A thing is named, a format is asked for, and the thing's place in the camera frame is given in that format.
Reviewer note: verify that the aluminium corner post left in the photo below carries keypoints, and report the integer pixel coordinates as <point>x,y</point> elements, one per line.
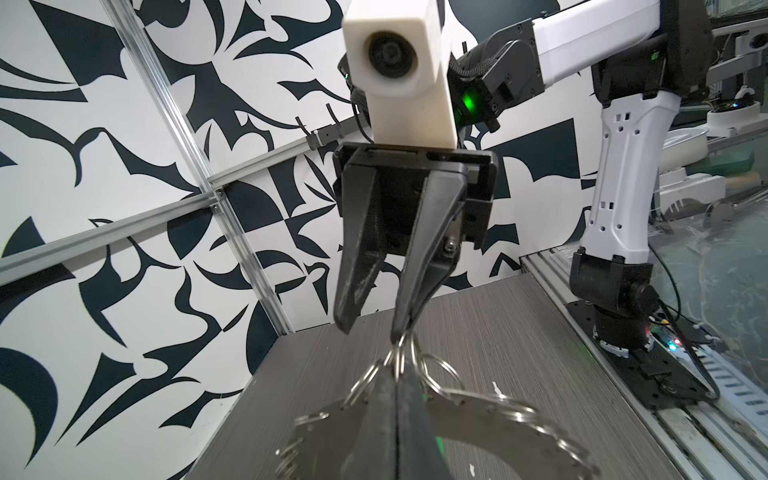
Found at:
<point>133,35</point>

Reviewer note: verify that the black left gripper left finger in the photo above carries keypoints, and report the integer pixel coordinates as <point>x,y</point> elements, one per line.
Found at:
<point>374,455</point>

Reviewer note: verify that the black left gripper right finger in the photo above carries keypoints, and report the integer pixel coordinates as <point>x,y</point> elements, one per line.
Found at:
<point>418,455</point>

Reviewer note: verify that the black wall hook rack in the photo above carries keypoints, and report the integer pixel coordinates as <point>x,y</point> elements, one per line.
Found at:
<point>337,130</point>

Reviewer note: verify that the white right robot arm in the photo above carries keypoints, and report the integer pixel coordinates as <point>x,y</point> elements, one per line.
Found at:
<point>645,59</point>

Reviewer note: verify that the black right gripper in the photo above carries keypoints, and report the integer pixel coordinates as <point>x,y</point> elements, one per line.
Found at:
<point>391,196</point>

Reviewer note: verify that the white slotted cable duct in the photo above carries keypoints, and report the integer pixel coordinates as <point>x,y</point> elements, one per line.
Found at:
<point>740,398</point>

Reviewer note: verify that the steel ring plate with keyrings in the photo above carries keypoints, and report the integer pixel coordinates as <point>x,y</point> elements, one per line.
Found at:
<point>511,431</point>

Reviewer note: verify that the aluminium front rail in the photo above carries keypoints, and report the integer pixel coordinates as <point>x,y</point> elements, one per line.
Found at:
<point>725,440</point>

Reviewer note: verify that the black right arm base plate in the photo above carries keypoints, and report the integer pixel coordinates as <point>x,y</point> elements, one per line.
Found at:
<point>652,374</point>

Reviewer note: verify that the aluminium back crossbar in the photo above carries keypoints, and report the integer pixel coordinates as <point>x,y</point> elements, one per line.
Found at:
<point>29,262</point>

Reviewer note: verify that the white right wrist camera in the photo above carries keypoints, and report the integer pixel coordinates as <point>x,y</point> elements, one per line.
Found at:
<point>397,57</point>

